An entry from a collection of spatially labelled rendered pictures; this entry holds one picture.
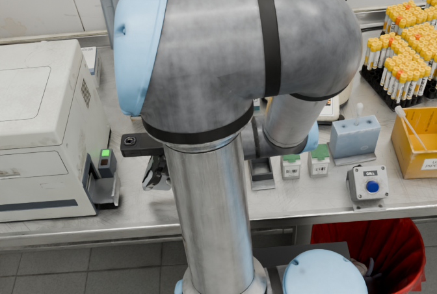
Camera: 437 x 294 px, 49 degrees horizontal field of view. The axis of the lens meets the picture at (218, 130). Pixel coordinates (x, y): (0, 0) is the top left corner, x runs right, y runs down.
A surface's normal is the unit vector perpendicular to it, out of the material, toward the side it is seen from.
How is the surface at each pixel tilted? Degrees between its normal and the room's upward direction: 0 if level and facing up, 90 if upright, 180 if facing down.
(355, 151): 90
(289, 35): 58
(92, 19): 90
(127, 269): 0
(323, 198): 0
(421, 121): 90
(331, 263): 8
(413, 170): 90
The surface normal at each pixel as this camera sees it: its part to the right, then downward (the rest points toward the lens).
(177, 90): -0.03, 0.65
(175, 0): -0.06, -0.55
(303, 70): 0.31, 0.67
